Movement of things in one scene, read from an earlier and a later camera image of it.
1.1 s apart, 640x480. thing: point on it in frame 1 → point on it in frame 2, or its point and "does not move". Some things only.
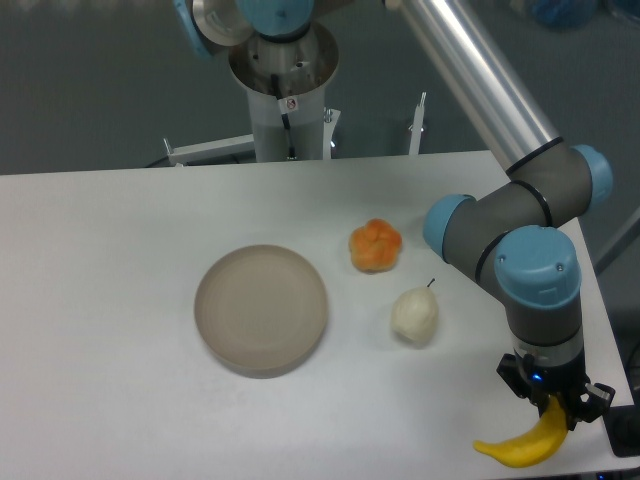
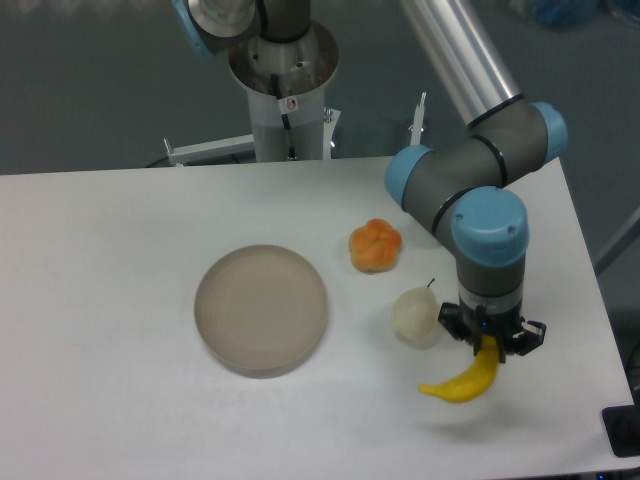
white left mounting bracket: [180, 156] does not move
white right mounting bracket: [417, 127] does not move
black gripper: [556, 370] → [501, 315]
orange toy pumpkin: [375, 247] does not move
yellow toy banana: [536, 446] → [474, 382]
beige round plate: [261, 310] does not move
